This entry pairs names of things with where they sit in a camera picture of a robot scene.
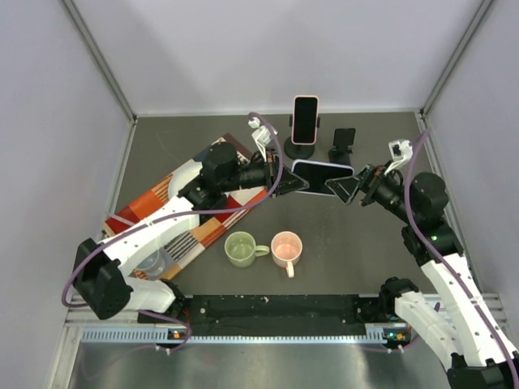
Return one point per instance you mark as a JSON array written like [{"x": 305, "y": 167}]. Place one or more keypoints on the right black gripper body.
[{"x": 371, "y": 177}]

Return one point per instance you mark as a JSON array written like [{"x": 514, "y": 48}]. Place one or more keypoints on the pink case smartphone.
[{"x": 305, "y": 120}]

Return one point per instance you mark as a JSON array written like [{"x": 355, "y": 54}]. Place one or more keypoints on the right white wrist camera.
[{"x": 401, "y": 152}]

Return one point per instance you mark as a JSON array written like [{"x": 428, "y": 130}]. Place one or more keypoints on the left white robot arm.
[{"x": 102, "y": 270}]

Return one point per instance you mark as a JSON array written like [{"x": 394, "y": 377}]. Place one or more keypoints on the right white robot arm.
[{"x": 469, "y": 343}]

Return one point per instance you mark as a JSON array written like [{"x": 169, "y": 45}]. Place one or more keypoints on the grey slotted cable duct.
[{"x": 170, "y": 334}]

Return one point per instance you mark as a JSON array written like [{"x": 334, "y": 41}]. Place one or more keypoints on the white plate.
[{"x": 182, "y": 176}]

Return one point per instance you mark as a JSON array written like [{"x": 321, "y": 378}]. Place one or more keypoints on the pink ceramic mug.
[{"x": 286, "y": 248}]

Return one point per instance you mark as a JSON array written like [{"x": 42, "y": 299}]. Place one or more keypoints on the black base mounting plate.
[{"x": 317, "y": 314}]

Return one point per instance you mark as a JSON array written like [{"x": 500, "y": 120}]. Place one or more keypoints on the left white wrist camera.
[{"x": 262, "y": 134}]

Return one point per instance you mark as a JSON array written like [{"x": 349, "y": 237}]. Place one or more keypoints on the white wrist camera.
[
  {"x": 401, "y": 152},
  {"x": 262, "y": 134}
]

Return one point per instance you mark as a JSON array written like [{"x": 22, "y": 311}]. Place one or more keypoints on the black folding phone stand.
[{"x": 343, "y": 141}]

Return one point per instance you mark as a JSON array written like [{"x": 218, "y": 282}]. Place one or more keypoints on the green ceramic mug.
[{"x": 241, "y": 249}]

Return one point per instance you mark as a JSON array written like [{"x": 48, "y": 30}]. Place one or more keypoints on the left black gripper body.
[{"x": 272, "y": 170}]

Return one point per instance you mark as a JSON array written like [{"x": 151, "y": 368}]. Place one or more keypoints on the black round-base phone stand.
[{"x": 294, "y": 151}]

